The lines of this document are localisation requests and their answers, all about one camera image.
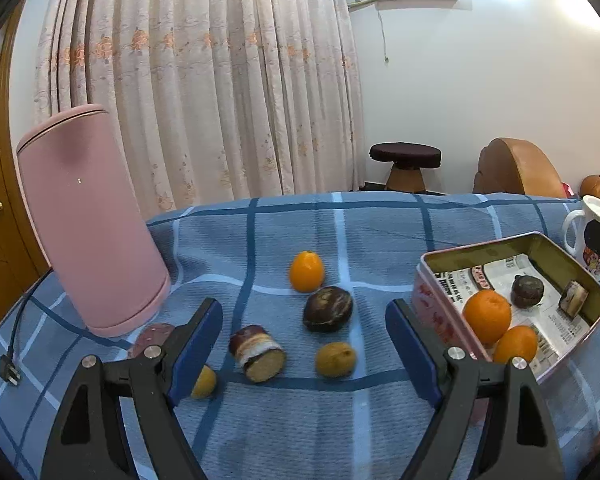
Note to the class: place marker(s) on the orange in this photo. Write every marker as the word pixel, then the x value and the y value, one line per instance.
pixel 520 341
pixel 489 315

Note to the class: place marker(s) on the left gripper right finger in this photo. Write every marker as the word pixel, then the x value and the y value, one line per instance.
pixel 518 439

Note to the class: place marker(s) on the large dark brown fruit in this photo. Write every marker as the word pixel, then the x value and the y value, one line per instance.
pixel 327 310

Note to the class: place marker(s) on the small oval orange kumquat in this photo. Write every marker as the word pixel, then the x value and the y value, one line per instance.
pixel 306 272

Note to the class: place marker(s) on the round purple fruit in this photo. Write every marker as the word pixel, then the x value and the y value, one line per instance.
pixel 151 335

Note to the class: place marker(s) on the black power cable plug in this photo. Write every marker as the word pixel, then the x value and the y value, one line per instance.
pixel 8 370

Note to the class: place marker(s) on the small yellow-brown fruit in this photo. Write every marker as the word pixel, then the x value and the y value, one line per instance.
pixel 334 360

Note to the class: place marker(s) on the pink metal tin box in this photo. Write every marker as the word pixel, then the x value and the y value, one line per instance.
pixel 434 309

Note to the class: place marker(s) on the white printed mug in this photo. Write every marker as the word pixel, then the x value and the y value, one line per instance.
pixel 581 235

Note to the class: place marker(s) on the small dark fruit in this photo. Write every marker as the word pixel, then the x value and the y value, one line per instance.
pixel 527 291

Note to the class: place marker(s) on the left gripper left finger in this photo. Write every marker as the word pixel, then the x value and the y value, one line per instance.
pixel 88 439

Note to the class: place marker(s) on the pink cylindrical appliance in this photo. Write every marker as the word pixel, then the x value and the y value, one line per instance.
pixel 83 208

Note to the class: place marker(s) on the blue plaid tablecloth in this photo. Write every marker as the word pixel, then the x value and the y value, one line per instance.
pixel 298 425

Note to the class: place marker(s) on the brown leather armchair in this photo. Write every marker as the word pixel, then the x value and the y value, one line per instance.
pixel 516 166

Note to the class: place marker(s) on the wooden door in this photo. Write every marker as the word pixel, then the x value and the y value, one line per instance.
pixel 21 259

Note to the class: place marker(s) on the floral pink curtain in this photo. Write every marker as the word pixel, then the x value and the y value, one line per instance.
pixel 212 100

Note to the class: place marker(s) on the orange fruit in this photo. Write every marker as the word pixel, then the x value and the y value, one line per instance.
pixel 205 383

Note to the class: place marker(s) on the dark round stool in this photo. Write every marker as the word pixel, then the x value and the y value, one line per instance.
pixel 407 162

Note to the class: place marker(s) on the cut sweet potato piece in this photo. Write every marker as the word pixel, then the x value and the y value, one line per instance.
pixel 259 355

